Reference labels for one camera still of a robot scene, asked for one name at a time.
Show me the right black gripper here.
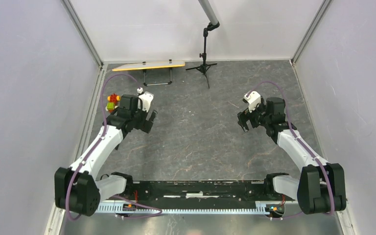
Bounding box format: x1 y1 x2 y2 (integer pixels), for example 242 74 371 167
237 99 271 132

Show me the yellow framed whiteboard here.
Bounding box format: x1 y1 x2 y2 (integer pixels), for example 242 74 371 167
112 59 186 86

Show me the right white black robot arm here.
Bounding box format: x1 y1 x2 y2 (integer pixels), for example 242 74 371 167
237 92 347 214

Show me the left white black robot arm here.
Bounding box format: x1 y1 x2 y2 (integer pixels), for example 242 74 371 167
54 92 157 216

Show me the colourful toy block car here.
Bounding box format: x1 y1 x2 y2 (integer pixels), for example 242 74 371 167
106 93 120 113

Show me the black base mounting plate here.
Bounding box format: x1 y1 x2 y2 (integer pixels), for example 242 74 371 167
120 180 293 210

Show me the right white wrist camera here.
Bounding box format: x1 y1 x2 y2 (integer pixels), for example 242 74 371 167
243 91 261 113

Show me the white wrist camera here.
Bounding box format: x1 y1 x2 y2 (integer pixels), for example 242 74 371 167
243 91 261 113
137 87 154 113

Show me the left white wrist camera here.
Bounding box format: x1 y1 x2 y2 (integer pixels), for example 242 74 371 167
137 87 154 113

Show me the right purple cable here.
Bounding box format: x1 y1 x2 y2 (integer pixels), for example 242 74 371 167
246 80 335 220

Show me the purple cable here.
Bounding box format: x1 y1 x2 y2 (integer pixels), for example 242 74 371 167
246 80 335 220
65 73 164 222

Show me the black tripod camera stand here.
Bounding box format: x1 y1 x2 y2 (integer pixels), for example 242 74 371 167
186 22 220 89

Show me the slotted aluminium cable rail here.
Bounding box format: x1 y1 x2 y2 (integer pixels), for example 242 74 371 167
95 200 284 215

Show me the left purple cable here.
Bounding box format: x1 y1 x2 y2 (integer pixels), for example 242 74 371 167
65 73 164 222

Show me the grey camera boom pole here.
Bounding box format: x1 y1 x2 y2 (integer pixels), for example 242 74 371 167
198 0 219 25

